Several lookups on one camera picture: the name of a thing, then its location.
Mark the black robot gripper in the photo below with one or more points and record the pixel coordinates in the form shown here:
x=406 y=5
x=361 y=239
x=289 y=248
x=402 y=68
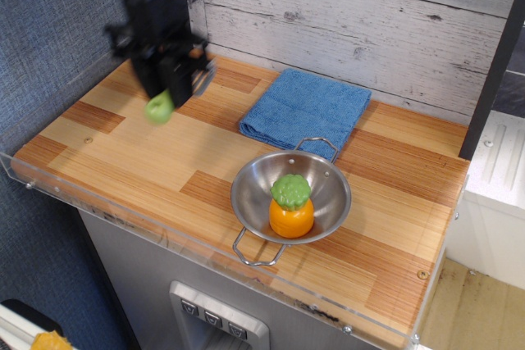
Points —
x=146 y=39

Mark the green handled grey toy spatula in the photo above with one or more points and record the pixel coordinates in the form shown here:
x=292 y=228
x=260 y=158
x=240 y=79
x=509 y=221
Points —
x=158 y=109

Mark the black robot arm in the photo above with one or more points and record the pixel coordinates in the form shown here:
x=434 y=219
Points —
x=166 y=55

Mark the blue folded cloth napkin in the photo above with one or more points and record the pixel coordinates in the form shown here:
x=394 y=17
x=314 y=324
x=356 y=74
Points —
x=305 y=110

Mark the orange toy carrot green top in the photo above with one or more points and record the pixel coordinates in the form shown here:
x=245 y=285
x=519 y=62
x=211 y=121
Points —
x=291 y=211

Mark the clear acrylic table guard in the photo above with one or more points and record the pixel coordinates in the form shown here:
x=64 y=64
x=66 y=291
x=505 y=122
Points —
x=402 y=162

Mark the grey toy fridge cabinet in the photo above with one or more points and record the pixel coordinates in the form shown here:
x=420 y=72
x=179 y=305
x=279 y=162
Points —
x=141 y=273

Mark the silver dispenser button panel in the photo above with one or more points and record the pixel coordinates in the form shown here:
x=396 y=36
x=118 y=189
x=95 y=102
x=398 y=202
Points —
x=213 y=319

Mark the white black box bottom left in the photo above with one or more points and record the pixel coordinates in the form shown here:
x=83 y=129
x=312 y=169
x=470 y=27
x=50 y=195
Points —
x=21 y=323

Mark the yellow toy at bottom left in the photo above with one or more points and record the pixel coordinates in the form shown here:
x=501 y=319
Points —
x=50 y=341

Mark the white toy sink counter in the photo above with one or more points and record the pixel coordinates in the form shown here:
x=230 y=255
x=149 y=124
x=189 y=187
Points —
x=487 y=231

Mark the small steel two-handled bowl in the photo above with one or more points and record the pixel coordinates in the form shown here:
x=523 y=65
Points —
x=251 y=197

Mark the dark right upright post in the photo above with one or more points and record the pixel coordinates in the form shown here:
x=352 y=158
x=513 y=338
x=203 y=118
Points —
x=495 y=75

